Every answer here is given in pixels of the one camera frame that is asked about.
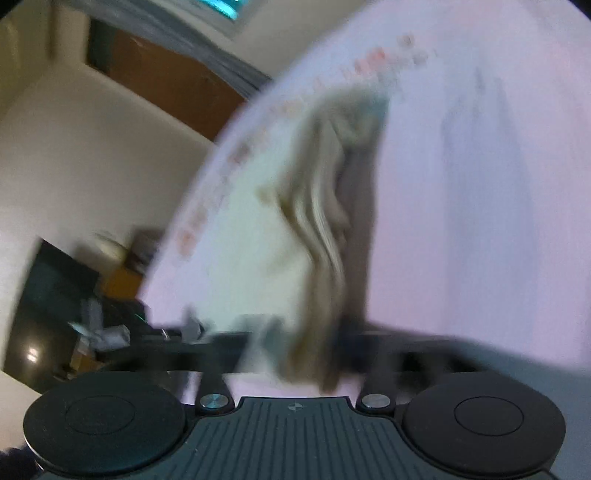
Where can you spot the beige small garment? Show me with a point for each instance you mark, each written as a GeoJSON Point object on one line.
{"type": "Point", "coordinates": [323, 230]}

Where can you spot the grey curtain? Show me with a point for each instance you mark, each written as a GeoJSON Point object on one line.
{"type": "Point", "coordinates": [217, 60]}

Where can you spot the cream thermos jug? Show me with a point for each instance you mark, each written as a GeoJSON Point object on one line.
{"type": "Point", "coordinates": [111, 243]}

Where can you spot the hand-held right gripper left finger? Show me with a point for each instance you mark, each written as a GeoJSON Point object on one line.
{"type": "Point", "coordinates": [221, 351]}

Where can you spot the brown wooden door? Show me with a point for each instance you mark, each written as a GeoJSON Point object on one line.
{"type": "Point", "coordinates": [175, 87]}

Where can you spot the black television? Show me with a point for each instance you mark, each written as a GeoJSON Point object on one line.
{"type": "Point", "coordinates": [46, 304]}

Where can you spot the window with white frame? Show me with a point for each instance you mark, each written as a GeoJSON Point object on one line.
{"type": "Point", "coordinates": [228, 7]}

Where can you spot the floral pink bed sheet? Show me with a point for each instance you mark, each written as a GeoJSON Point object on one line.
{"type": "Point", "coordinates": [461, 207]}

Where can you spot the wooden cabinet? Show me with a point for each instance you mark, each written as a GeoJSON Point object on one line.
{"type": "Point", "coordinates": [127, 277]}

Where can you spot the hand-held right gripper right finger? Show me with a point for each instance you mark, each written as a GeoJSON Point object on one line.
{"type": "Point", "coordinates": [397, 350]}

